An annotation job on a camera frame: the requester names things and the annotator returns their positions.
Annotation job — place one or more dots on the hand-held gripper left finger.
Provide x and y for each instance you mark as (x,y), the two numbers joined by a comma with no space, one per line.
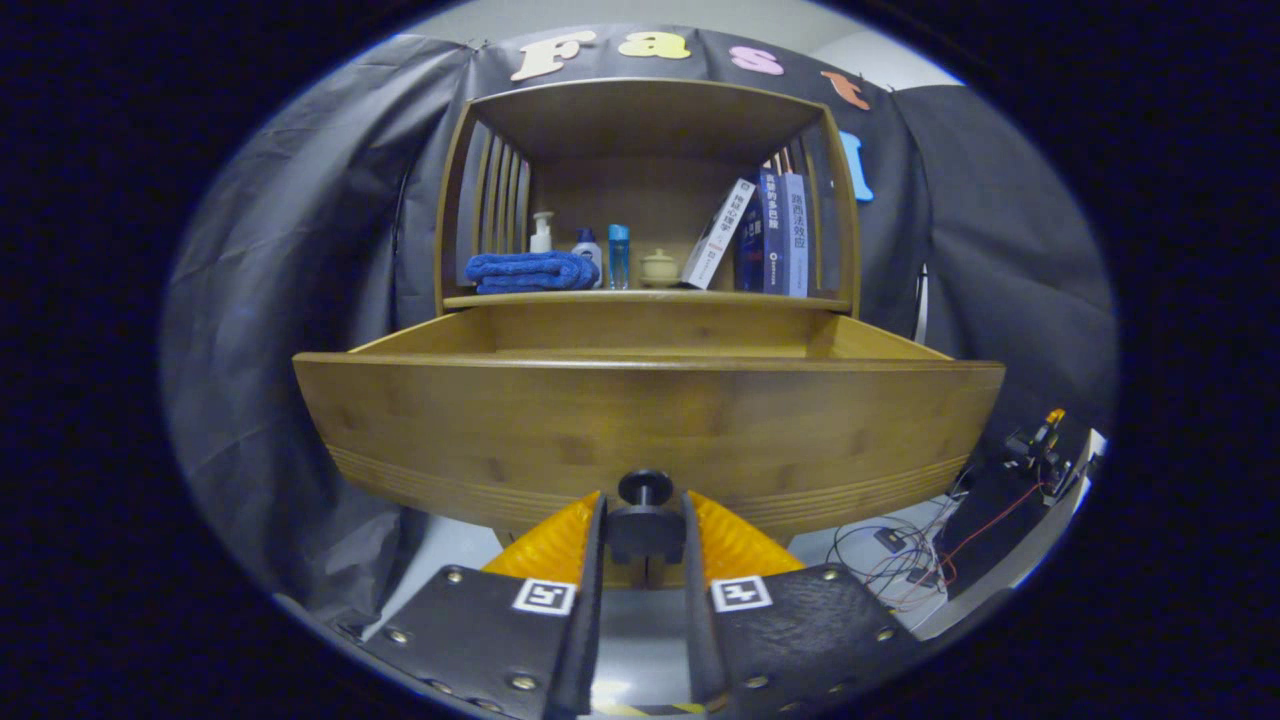
(480,640)

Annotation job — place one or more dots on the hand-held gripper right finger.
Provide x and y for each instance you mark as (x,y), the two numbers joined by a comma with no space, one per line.
(800,630)

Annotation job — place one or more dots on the black drawer knob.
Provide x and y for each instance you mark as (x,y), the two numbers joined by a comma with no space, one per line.
(645,525)

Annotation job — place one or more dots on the wooden drawer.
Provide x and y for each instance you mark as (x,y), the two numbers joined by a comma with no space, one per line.
(650,420)

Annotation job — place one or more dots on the wooden countertop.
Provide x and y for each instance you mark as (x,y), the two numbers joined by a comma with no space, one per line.
(650,298)

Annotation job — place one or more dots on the wooden cabinet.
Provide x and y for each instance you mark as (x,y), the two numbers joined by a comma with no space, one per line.
(640,120)

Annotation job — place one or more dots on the black equipment with orange part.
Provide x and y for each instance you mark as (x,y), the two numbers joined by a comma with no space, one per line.
(990,540)

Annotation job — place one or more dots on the blue folded towel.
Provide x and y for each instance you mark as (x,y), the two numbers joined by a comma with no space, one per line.
(530,272)

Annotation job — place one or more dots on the beige lidded teacup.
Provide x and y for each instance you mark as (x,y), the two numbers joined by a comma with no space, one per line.
(659,270)

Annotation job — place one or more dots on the pale blue book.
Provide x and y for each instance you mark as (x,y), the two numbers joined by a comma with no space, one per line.
(797,240)

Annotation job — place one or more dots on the dark blue book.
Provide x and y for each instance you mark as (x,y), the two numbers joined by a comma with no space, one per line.
(772,240)

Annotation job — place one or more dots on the white book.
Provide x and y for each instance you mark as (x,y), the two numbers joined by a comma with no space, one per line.
(718,235)

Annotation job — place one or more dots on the clear blue bottle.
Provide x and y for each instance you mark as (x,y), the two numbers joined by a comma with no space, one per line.
(619,260)

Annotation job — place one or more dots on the white bottle with blue cap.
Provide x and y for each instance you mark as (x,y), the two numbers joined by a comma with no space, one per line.
(590,250)

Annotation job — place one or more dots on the white pump bottle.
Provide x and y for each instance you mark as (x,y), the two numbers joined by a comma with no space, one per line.
(541,238)

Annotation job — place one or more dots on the black backdrop cloth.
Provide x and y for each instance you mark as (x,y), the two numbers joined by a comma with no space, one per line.
(300,250)

